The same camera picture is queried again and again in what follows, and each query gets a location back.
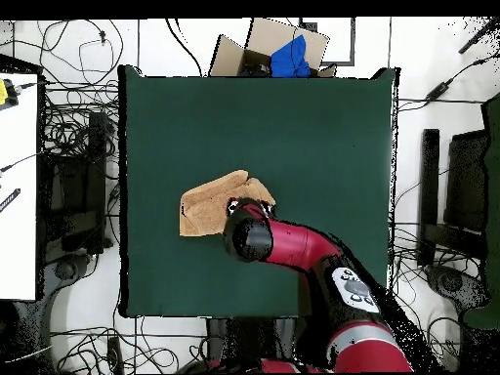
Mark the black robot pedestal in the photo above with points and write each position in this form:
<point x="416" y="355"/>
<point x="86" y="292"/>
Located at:
<point x="250" y="343"/>

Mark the white side table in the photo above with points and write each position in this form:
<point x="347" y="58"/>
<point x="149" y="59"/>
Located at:
<point x="17" y="187"/>

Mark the black panel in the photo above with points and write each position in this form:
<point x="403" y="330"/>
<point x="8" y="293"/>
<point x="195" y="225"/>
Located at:
<point x="466" y="183"/>

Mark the yellow and black device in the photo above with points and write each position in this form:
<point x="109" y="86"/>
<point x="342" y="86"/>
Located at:
<point x="4" y="93"/>

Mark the black power strip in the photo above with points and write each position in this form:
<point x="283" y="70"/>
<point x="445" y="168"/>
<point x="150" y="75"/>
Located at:
<point x="115" y="355"/>

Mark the black rod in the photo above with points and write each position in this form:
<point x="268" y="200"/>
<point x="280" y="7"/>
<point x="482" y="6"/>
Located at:
<point x="478" y="37"/>

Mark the tan terry towel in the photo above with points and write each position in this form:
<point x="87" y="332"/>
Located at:
<point x="207" y="211"/>

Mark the dark square frame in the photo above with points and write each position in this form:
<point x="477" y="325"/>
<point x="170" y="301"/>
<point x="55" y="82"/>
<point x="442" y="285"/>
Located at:
<point x="352" y="43"/>

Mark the open cardboard box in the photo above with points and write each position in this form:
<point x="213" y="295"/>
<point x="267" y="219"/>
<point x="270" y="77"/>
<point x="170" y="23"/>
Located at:
<point x="230" y="58"/>

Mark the black equipment case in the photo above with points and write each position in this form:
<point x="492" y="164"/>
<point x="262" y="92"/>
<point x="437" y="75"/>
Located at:
<point x="74" y="183"/>

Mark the black flat strip tool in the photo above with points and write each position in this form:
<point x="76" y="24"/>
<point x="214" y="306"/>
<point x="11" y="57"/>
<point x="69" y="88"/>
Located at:
<point x="9" y="200"/>

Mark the green cloth covered stand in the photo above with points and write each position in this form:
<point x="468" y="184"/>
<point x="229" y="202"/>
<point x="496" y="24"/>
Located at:
<point x="493" y="203"/>

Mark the blue cloth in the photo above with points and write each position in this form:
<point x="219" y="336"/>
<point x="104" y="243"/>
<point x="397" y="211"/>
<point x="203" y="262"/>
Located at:
<point x="291" y="58"/>

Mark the dark green table cloth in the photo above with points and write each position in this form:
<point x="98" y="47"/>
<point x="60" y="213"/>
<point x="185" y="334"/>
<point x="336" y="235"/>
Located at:
<point x="234" y="129"/>

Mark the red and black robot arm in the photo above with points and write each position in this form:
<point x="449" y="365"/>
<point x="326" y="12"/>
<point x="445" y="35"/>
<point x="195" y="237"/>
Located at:
<point x="304" y="250"/>

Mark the black upright bar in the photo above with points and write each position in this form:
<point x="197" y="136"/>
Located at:
<point x="429" y="187"/>

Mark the black power adapter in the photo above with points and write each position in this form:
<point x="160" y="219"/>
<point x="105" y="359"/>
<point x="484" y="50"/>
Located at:
<point x="437" y="90"/>

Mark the grey pedestal leg with foot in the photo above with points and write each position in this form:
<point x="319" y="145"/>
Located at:
<point x="453" y="283"/>
<point x="64" y="273"/>

